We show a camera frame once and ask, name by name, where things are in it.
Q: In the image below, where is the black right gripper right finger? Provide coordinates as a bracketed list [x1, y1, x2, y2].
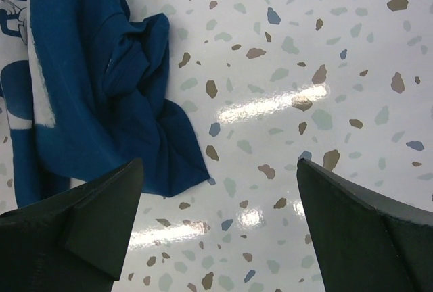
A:
[296, 159, 432, 291]

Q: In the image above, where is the dark blue printed t-shirt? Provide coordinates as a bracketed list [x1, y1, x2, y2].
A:
[1, 0, 210, 208]

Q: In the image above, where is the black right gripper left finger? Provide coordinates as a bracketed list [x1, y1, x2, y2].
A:
[1, 159, 143, 291]

